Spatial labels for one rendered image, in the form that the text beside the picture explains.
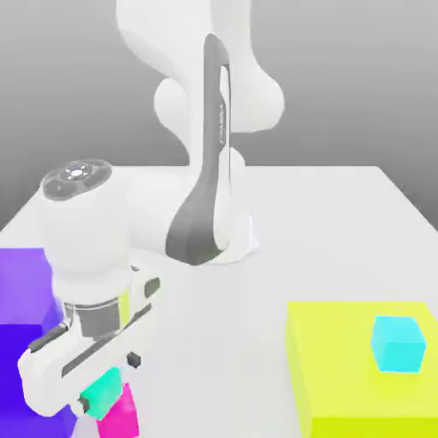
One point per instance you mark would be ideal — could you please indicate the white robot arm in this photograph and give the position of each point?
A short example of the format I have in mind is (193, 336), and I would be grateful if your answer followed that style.
(205, 143)

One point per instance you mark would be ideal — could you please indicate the small cyan cube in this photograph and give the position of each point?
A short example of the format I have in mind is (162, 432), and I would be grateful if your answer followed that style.
(398, 345)

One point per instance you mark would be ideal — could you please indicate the large yellow box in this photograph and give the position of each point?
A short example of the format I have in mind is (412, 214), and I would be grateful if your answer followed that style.
(335, 359)

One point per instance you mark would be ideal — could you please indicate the large purple box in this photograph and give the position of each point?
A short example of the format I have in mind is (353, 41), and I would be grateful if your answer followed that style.
(17, 291)

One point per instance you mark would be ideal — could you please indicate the small teal cube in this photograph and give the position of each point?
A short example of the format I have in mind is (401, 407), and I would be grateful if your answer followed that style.
(102, 393)

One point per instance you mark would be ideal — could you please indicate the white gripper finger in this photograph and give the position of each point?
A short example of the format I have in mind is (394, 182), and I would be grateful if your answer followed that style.
(133, 360)
(84, 404)

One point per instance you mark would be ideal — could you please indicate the small magenta cube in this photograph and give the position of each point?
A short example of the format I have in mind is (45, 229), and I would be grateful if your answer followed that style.
(121, 419)

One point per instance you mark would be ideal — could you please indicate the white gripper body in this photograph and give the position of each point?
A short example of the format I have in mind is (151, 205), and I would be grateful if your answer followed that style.
(44, 383)

